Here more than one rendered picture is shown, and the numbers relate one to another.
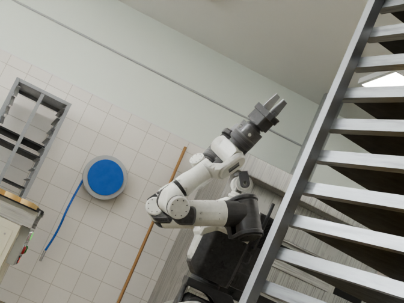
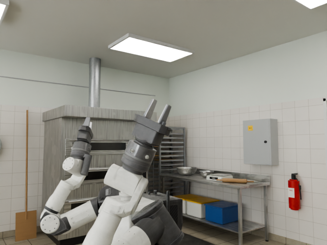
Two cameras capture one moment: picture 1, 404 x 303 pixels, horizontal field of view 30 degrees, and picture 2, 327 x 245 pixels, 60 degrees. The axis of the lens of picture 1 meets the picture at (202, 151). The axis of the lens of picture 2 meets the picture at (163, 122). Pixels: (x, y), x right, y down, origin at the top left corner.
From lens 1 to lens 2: 1.82 m
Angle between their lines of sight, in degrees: 27
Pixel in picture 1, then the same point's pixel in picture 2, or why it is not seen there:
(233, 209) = (152, 232)
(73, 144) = not seen: outside the picture
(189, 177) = (101, 237)
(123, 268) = (20, 185)
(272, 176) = (85, 112)
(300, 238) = (109, 135)
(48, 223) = not seen: outside the picture
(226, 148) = (126, 181)
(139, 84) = not seen: outside the picture
